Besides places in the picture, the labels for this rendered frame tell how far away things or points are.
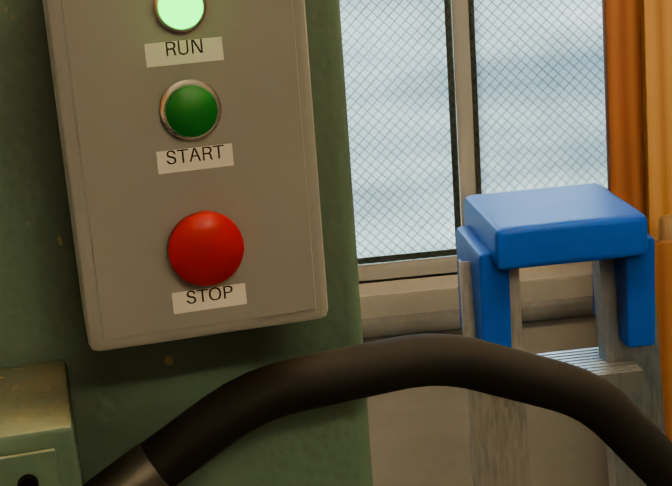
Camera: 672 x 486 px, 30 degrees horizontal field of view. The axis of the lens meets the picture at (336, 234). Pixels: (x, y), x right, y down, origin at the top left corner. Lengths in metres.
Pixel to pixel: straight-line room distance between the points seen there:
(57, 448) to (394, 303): 1.57
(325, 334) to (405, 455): 1.56
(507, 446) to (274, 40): 0.93
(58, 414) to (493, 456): 0.90
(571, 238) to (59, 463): 0.84
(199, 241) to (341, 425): 0.15
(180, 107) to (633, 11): 1.47
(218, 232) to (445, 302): 1.58
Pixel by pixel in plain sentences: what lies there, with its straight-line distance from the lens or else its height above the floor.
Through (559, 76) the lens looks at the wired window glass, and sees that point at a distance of 2.10.
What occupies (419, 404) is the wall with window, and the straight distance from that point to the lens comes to 2.12.
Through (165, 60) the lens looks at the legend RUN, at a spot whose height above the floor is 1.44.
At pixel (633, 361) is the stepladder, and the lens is 1.38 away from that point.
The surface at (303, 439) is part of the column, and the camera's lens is 0.61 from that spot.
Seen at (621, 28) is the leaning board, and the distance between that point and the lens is 1.91.
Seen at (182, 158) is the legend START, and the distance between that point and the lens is 0.50.
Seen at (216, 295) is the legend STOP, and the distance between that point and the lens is 0.51.
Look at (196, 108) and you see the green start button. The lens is 0.49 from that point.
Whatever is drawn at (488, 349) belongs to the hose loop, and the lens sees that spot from 0.58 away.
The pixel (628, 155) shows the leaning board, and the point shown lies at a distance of 1.94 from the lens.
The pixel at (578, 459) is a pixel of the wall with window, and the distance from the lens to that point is 2.22.
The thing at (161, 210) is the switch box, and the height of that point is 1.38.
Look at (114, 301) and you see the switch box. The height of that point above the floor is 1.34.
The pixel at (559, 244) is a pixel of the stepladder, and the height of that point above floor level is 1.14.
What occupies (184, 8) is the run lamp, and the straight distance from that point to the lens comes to 0.48.
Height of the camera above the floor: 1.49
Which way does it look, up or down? 15 degrees down
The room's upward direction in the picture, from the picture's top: 4 degrees counter-clockwise
